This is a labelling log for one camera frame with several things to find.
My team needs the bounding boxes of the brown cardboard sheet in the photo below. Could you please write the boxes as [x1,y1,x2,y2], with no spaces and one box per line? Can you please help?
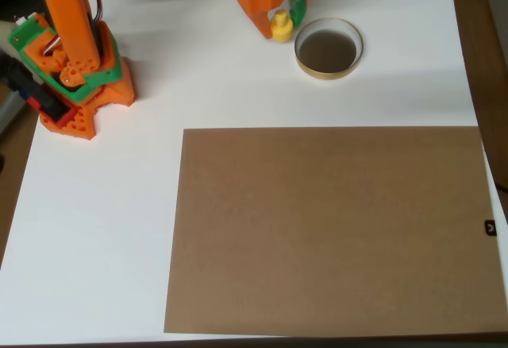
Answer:
[163,126,508,335]

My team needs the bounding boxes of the black plug with cables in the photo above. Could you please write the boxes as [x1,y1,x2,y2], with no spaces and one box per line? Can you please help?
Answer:
[0,52,60,117]

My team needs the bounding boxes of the white board sheet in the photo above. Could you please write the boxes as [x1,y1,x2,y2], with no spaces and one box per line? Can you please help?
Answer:
[0,0,508,344]

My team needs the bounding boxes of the small yellow plastic piece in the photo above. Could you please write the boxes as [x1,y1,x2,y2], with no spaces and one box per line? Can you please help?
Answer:
[270,9,294,44]

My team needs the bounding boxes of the round shallow metal dish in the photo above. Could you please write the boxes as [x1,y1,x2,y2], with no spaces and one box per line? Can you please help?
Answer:
[294,17,364,81]

